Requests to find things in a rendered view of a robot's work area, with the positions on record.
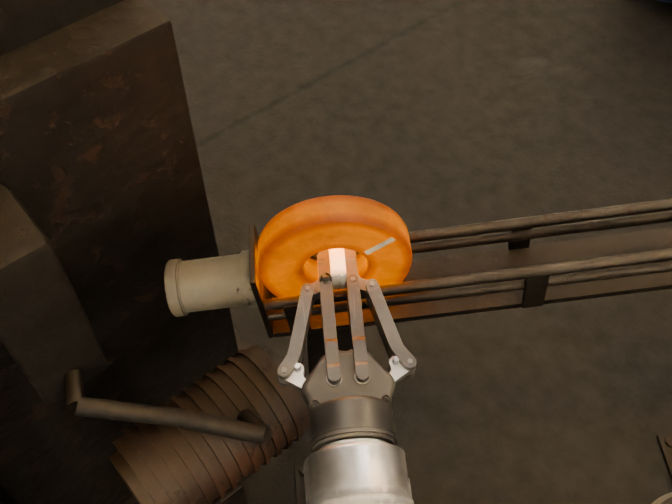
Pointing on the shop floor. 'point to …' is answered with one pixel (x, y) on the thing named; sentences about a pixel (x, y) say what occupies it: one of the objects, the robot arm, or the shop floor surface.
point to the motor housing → (185, 450)
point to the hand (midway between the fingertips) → (336, 252)
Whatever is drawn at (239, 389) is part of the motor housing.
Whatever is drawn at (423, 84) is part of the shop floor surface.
